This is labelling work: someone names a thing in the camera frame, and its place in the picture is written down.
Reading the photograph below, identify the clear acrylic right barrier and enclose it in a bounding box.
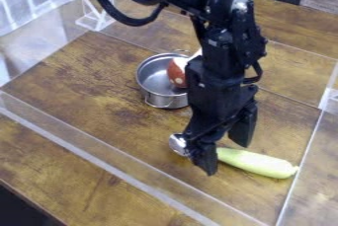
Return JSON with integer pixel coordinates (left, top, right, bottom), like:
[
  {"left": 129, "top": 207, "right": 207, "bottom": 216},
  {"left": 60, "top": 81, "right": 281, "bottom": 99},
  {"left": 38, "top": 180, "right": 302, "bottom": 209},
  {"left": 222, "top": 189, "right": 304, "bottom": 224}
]
[{"left": 277, "top": 62, "right": 338, "bottom": 226}]

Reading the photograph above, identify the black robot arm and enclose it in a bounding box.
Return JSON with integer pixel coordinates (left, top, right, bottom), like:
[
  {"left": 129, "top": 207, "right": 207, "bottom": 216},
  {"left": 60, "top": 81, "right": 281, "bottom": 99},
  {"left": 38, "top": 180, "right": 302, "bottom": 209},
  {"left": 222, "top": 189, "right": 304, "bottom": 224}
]
[{"left": 134, "top": 0, "right": 267, "bottom": 175}]

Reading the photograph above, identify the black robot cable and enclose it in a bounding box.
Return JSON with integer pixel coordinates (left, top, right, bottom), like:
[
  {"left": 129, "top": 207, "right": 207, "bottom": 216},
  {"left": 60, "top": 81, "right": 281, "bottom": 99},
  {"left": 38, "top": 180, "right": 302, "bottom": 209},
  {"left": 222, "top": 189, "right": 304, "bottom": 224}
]
[{"left": 82, "top": 0, "right": 170, "bottom": 28}]

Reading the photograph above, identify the clear acrylic front barrier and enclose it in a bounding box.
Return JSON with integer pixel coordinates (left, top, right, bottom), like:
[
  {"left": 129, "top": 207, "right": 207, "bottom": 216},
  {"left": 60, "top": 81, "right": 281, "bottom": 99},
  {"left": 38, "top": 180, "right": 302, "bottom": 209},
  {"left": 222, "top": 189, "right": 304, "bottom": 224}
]
[{"left": 0, "top": 90, "right": 269, "bottom": 226}]

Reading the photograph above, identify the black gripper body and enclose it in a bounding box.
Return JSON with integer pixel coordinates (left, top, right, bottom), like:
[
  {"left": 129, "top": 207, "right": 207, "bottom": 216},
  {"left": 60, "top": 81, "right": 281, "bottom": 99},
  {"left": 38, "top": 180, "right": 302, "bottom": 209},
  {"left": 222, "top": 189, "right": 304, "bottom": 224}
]
[{"left": 183, "top": 56, "right": 258, "bottom": 146}]

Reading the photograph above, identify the green handled metal spoon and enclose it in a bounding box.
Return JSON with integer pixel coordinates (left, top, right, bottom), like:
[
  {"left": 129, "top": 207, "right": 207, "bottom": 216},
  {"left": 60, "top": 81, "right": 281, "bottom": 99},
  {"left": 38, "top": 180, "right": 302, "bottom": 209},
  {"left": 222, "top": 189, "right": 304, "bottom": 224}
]
[{"left": 169, "top": 133, "right": 298, "bottom": 180}]

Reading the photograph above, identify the clear acrylic barrier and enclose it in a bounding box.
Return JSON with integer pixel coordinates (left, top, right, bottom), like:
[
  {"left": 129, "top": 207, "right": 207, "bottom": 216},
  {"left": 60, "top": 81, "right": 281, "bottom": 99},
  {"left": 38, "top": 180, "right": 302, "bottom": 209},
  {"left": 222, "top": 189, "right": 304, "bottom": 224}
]
[
  {"left": 0, "top": 90, "right": 269, "bottom": 226},
  {"left": 277, "top": 62, "right": 338, "bottom": 226}
]

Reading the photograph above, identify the clear acrylic triangle bracket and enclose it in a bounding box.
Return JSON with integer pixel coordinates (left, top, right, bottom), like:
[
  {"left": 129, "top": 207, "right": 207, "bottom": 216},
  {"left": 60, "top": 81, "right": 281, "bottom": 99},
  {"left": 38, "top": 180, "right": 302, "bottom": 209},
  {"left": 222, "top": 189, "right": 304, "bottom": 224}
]
[{"left": 75, "top": 0, "right": 116, "bottom": 32}]

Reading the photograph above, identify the small steel pot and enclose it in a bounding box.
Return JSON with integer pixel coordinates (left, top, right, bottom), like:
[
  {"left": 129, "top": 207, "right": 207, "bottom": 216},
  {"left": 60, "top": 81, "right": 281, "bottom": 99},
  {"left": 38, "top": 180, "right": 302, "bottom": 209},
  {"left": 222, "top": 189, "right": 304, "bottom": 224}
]
[{"left": 137, "top": 52, "right": 187, "bottom": 109}]

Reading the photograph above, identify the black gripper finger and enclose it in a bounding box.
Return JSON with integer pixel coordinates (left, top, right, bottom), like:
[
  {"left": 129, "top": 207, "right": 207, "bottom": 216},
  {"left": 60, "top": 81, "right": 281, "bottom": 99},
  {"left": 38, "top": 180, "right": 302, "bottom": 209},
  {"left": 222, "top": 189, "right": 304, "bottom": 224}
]
[
  {"left": 189, "top": 142, "right": 218, "bottom": 176},
  {"left": 229, "top": 103, "right": 258, "bottom": 147}
]

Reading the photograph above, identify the red white toy mushroom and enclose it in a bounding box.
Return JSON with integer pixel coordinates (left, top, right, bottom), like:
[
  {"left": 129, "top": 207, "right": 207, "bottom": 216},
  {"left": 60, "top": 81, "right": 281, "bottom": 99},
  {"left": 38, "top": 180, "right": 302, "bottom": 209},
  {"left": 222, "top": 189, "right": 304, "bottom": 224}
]
[{"left": 167, "top": 49, "right": 202, "bottom": 88}]

